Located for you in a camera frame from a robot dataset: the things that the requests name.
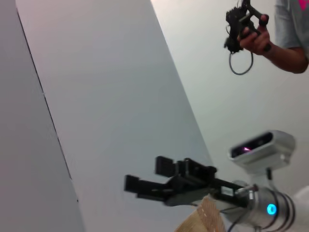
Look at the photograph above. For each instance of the khaki canvas food bag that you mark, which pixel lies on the khaki canvas food bag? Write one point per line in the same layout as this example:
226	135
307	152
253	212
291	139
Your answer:
205	217

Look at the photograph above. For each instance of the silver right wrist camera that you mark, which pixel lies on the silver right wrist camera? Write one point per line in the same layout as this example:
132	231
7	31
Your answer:
263	149

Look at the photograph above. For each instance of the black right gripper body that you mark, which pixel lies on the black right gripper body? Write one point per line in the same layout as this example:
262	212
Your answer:
193	183

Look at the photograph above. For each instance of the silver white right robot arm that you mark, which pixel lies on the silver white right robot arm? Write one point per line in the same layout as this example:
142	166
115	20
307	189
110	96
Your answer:
277	205

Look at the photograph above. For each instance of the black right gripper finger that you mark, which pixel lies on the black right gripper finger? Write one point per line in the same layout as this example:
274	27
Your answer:
144	188
165	166

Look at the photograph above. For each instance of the black handheld teleoperation controller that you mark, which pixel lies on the black handheld teleoperation controller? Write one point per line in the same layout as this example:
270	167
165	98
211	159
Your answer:
235	21

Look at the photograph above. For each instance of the person's bare hand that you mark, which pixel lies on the person's bare hand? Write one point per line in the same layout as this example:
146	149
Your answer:
257	41

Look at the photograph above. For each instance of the person's bare forearm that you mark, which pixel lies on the person's bare forearm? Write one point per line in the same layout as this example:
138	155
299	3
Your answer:
287	59

